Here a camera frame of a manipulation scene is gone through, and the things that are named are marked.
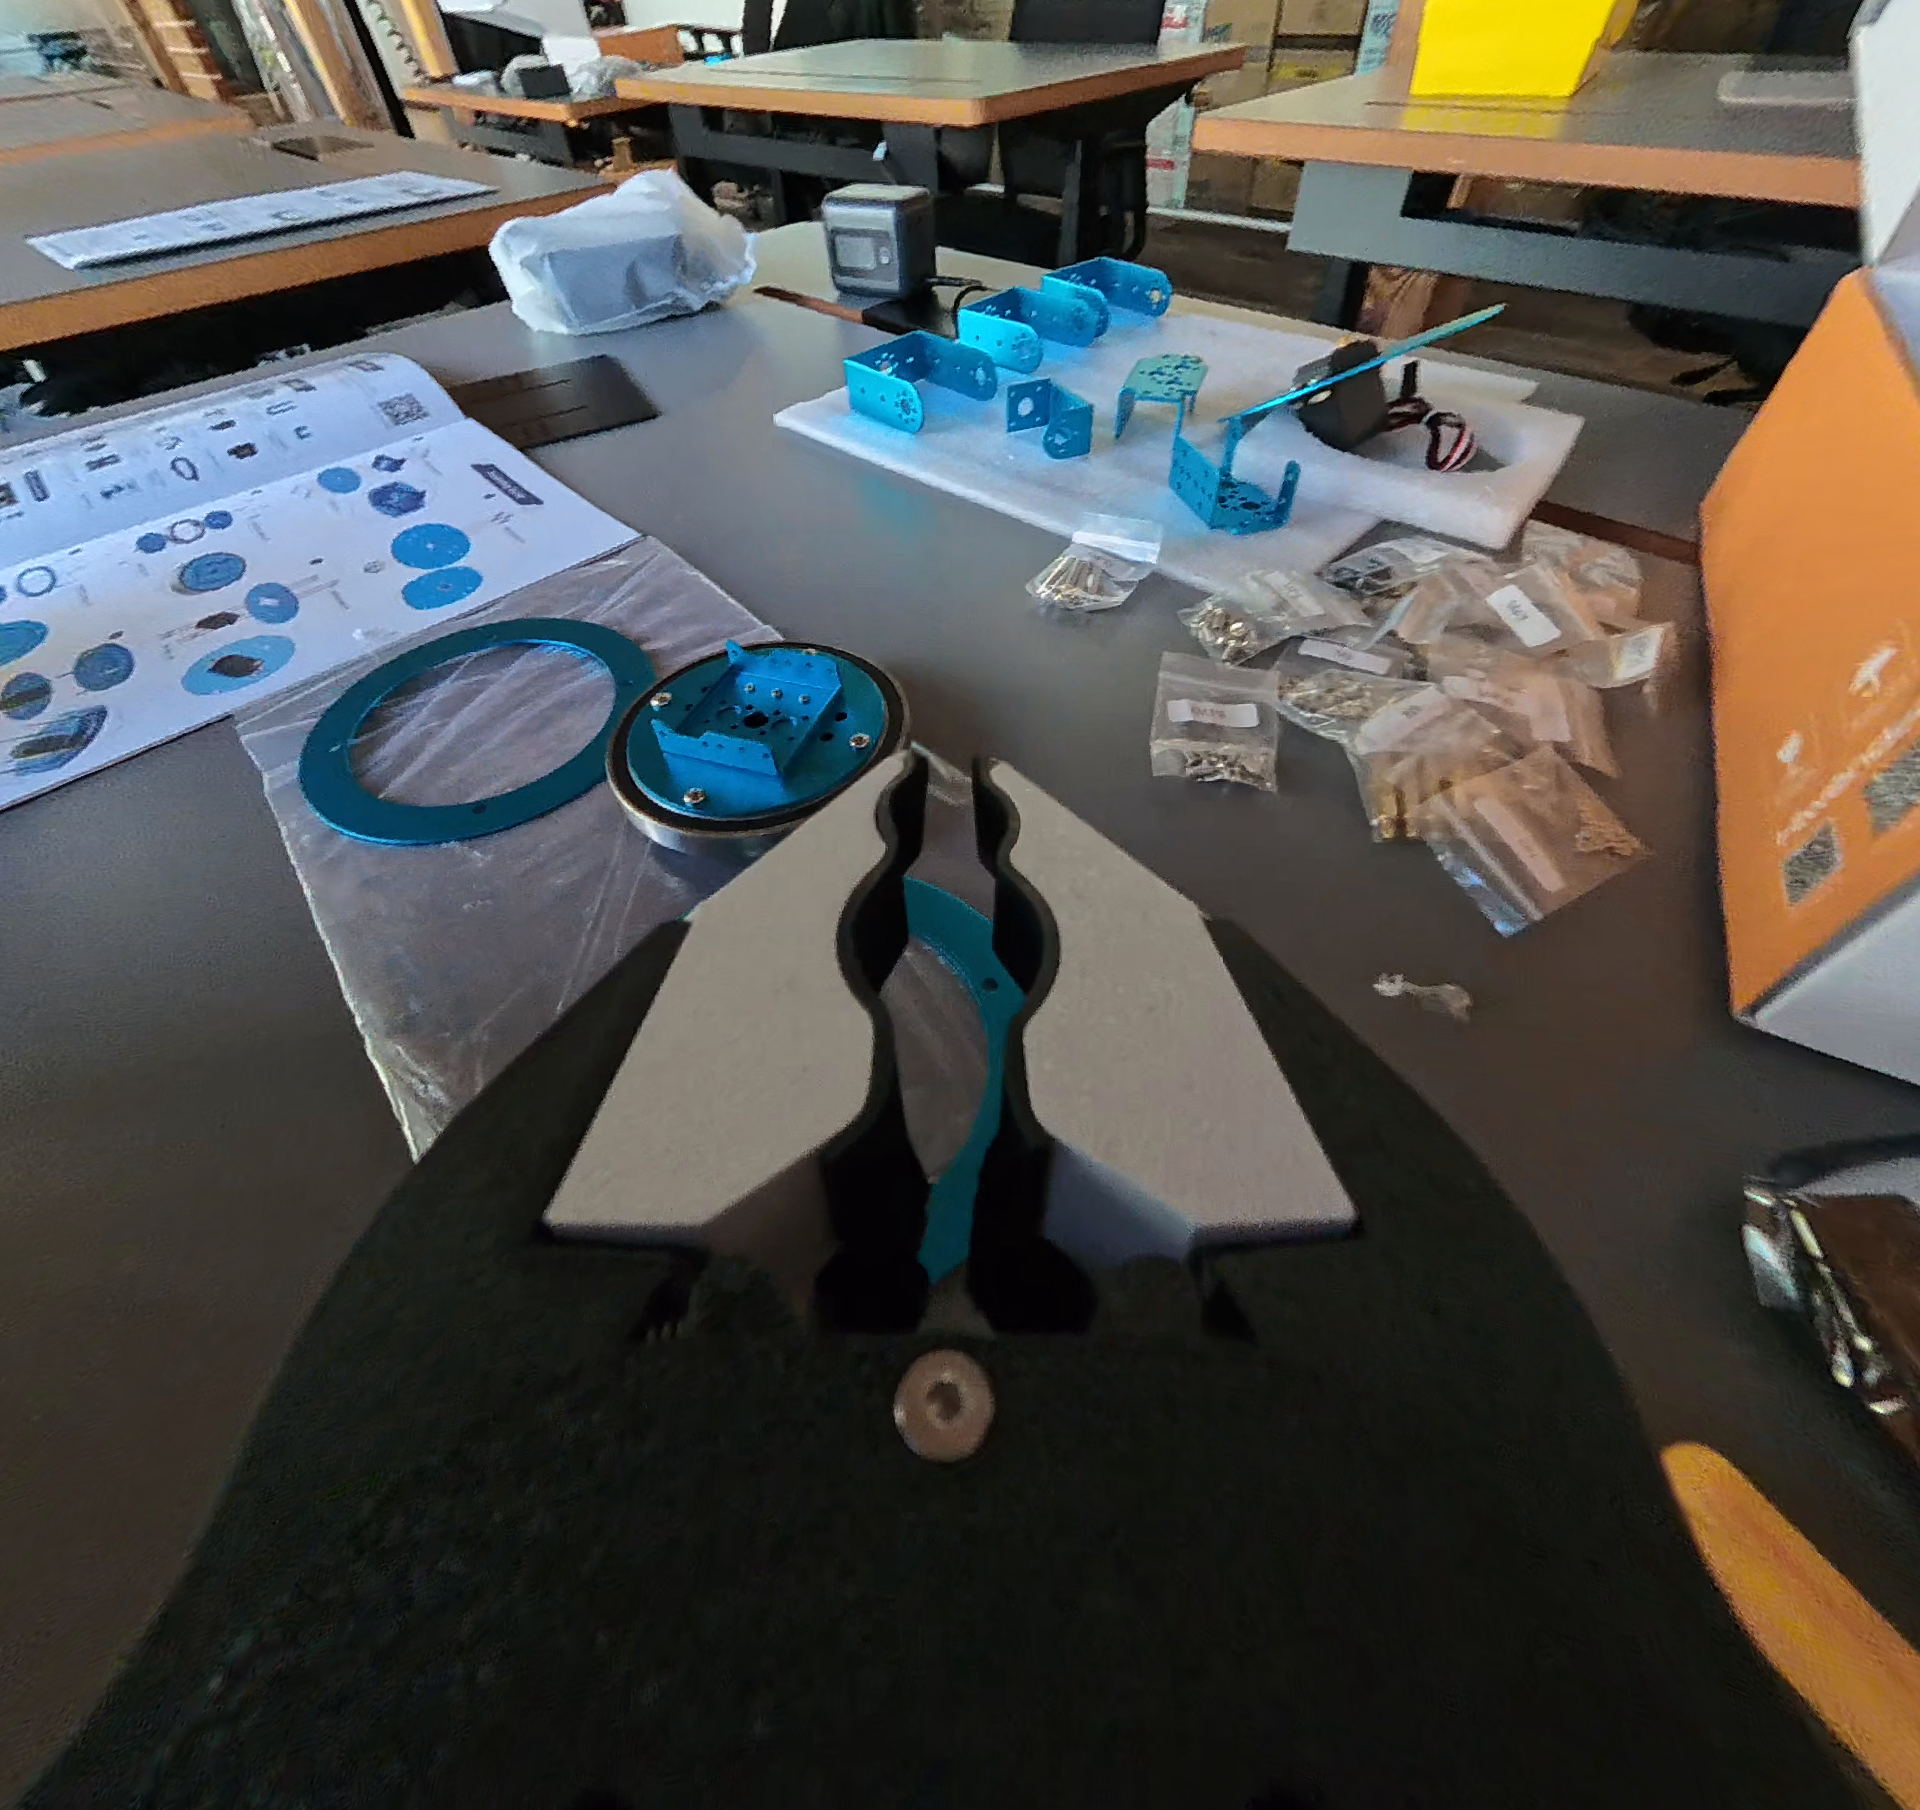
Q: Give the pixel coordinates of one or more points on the pile of small hardware bags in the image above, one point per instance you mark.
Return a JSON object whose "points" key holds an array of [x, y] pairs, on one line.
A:
{"points": [[1500, 790]]}

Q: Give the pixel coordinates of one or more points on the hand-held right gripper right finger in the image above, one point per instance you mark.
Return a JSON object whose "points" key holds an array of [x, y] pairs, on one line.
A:
{"points": [[1185, 1074]]}

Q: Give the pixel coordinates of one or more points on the small grey camera device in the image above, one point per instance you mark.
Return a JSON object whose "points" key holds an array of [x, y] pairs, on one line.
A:
{"points": [[879, 242]]}

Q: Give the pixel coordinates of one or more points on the office desk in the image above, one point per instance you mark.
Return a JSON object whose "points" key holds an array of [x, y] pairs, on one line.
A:
{"points": [[104, 114], [931, 79], [1500, 130], [150, 182]]}

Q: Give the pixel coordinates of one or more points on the clear plastic bag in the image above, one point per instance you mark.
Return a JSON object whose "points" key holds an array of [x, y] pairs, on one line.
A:
{"points": [[451, 941]]}

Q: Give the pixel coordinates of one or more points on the torn clear plastic scrap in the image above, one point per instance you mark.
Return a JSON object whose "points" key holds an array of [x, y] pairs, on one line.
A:
{"points": [[1424, 996]]}

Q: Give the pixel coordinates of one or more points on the open printed instruction manual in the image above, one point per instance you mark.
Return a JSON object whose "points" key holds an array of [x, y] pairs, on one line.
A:
{"points": [[301, 520]]}

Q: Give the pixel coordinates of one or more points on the long printed paper sheet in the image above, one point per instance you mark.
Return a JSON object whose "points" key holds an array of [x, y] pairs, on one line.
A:
{"points": [[255, 220]]}

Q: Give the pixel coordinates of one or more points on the white cardboard box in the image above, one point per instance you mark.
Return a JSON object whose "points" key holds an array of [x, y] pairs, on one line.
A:
{"points": [[1892, 70]]}

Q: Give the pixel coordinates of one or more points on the orange cardboard box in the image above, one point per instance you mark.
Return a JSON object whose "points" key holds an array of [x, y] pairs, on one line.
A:
{"points": [[1814, 640]]}

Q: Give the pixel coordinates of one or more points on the small blue U bracket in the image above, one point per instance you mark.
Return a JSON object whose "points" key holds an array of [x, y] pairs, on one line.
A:
{"points": [[1059, 423]]}

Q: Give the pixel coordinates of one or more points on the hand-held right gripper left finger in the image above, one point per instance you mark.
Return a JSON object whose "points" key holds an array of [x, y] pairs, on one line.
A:
{"points": [[721, 1074]]}

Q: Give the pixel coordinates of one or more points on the yellow plastic bin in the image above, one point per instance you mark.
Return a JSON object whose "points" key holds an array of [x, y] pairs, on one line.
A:
{"points": [[1515, 41]]}

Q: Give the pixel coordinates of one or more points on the blue perforated flat bracket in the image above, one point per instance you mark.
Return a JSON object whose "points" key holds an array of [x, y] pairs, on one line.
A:
{"points": [[1159, 379]]}

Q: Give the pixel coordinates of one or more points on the long blue U bracket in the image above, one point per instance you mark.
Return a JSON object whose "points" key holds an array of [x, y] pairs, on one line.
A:
{"points": [[1020, 333], [900, 392], [1111, 283]]}

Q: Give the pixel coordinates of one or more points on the blue box servo bracket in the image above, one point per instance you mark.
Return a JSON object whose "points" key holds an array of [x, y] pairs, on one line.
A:
{"points": [[1230, 498]]}

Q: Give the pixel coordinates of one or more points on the silver antistatic bag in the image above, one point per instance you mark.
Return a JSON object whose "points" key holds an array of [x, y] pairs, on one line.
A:
{"points": [[1844, 1285]]}

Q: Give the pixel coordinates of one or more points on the steel bearing with blue bracket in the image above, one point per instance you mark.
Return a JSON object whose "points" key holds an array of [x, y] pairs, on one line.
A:
{"points": [[750, 731]]}

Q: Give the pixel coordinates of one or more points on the grey desk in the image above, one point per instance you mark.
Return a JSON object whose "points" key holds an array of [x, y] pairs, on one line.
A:
{"points": [[150, 1015]]}

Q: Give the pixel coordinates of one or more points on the white plastic wrapped block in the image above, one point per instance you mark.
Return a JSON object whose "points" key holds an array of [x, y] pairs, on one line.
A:
{"points": [[623, 259]]}

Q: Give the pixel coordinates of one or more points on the blue round plate with servo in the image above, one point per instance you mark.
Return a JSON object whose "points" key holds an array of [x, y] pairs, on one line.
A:
{"points": [[1334, 408]]}

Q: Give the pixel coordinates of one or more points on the white foam sheet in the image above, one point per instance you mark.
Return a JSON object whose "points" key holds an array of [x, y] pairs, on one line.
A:
{"points": [[960, 468]]}

